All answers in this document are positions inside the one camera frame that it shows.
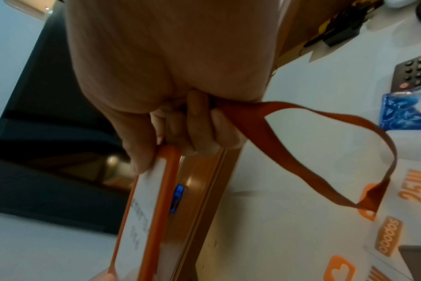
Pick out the wooden drawer with white bottom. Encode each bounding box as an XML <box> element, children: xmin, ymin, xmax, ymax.
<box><xmin>193</xmin><ymin>0</ymin><xmax>421</xmax><ymax>281</ymax></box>

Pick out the blue soap packet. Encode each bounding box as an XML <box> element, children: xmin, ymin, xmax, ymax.
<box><xmin>378</xmin><ymin>83</ymin><xmax>421</xmax><ymax>131</ymax></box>

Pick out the small yellow flashlight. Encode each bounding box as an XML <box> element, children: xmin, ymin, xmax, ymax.
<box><xmin>314</xmin><ymin>12</ymin><xmax>341</xmax><ymax>37</ymax></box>

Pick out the black television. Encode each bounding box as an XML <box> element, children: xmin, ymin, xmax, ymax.
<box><xmin>0</xmin><ymin>5</ymin><xmax>136</xmax><ymax>235</ymax></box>

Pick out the slim black remote control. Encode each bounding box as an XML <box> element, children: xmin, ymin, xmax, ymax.
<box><xmin>389</xmin><ymin>51</ymin><xmax>421</xmax><ymax>93</ymax></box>

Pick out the person's right hand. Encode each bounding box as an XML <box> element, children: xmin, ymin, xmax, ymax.
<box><xmin>66</xmin><ymin>0</ymin><xmax>288</xmax><ymax>175</ymax></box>

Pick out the person's left hand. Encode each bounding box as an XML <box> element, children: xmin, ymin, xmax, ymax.
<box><xmin>88</xmin><ymin>268</ymin><xmax>118</xmax><ymax>281</ymax></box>

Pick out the black plug adapter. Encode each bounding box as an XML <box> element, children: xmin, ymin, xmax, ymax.
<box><xmin>322</xmin><ymin>15</ymin><xmax>364</xmax><ymax>47</ymax></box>

